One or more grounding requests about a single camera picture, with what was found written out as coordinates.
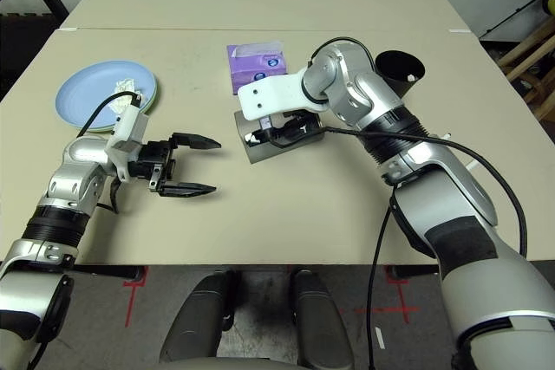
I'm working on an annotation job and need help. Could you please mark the grey open glasses case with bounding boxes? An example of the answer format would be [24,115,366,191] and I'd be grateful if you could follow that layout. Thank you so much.
[233,107,326,165]

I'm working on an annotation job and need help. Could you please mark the grey robot right leg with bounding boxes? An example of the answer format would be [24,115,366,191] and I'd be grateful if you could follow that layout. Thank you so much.
[291,269,355,370]

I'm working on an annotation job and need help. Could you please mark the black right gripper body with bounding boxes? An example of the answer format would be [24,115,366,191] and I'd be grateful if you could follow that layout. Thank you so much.
[283,111,323,133]

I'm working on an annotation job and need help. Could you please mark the black left wrist camera cable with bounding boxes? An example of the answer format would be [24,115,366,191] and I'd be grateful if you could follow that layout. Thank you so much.
[75,90,144,215]

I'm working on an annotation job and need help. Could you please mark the purple tissue box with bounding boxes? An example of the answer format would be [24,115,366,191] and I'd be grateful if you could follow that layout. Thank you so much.
[226,39,290,94]

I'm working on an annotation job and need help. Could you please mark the thin black hanging cable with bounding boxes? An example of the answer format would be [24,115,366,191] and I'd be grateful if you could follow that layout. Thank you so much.
[366,194,398,370]

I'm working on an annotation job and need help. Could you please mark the black table foot bar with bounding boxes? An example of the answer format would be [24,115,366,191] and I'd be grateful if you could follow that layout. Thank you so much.
[69,264,147,282]
[388,264,440,280]

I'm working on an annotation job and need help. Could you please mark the black sunglasses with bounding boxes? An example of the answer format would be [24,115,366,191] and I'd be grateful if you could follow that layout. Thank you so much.
[243,120,322,148]

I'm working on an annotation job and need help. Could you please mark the black stand rod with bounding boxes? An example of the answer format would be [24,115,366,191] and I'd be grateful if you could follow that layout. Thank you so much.
[479,0,550,37]

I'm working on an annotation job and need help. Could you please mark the white tissue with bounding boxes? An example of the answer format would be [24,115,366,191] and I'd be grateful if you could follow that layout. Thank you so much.
[106,78,144,122]

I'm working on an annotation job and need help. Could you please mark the green plastic plate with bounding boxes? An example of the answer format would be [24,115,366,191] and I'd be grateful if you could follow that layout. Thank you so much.
[93,79,160,133]

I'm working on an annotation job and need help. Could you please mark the beige robot torso cover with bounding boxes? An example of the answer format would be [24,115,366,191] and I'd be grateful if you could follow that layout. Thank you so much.
[155,356,313,370]

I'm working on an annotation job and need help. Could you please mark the wooden rack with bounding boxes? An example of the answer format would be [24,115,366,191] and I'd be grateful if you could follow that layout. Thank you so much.
[498,18,555,120]

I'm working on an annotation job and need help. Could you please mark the grey robot left leg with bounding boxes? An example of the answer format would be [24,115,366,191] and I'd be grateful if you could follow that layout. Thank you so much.
[160,269,239,365]

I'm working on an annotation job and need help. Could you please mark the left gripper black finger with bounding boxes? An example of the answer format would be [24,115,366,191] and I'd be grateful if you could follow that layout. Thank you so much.
[155,181,217,199]
[170,131,223,151]

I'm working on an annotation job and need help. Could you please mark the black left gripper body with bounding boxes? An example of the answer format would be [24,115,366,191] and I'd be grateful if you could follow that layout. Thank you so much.
[127,140,177,193]

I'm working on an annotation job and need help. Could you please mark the black foam floor mat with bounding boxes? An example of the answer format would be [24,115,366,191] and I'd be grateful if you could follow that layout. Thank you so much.
[0,10,57,94]

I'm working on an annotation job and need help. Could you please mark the grey robot leg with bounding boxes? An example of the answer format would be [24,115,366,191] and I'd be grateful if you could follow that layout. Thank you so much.
[291,269,355,370]
[160,269,239,365]

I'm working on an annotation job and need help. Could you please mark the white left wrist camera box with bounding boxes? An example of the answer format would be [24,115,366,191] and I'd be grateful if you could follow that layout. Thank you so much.
[106,103,151,183]

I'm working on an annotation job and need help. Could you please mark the red floor tape mark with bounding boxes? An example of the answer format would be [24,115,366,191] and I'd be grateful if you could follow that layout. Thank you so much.
[353,268,420,323]

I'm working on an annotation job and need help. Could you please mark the black plastic cup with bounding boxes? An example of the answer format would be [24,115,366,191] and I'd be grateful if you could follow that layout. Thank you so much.
[375,49,427,101]

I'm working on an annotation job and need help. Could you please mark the blue plastic plate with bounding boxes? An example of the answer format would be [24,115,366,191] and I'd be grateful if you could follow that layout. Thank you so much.
[55,60,157,133]

